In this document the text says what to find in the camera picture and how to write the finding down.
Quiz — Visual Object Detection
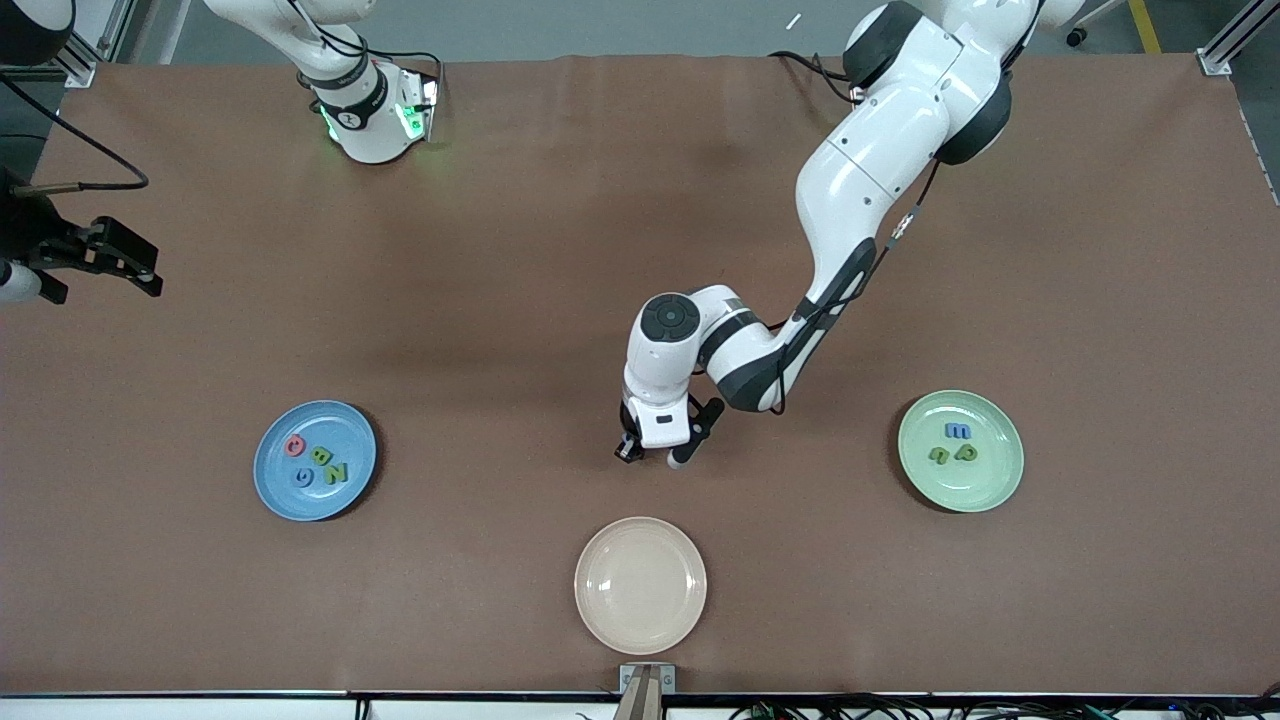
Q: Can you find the aluminium frame profile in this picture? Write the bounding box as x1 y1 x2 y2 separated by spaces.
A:
1197 0 1280 78
55 0 136 89

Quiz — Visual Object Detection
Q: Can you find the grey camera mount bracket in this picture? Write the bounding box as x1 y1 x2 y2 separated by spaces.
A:
612 663 677 720

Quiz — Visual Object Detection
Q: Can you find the brown table mat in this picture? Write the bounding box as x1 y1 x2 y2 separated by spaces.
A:
0 52 1280 696

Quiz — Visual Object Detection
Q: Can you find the beige plate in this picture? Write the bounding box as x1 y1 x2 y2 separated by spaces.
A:
574 516 708 656

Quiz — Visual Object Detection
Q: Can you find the base connector box green light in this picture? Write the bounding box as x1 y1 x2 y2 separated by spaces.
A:
395 75 441 141

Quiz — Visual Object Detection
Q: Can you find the black arm base cable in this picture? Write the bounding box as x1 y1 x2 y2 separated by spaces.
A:
375 48 446 86
768 50 853 101

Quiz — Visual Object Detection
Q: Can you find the green plate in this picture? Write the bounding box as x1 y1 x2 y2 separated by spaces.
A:
897 389 1025 514

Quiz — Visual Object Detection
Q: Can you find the black left arm base cable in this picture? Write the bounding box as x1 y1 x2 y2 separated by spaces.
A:
768 50 853 101

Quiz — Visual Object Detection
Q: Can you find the black right arm base cable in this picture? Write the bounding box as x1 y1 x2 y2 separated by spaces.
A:
375 48 446 86

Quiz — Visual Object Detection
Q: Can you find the office chair caster leg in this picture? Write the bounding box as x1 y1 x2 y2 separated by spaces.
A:
1065 0 1136 48

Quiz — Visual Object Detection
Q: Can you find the blue plate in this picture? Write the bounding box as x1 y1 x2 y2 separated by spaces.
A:
253 400 378 523

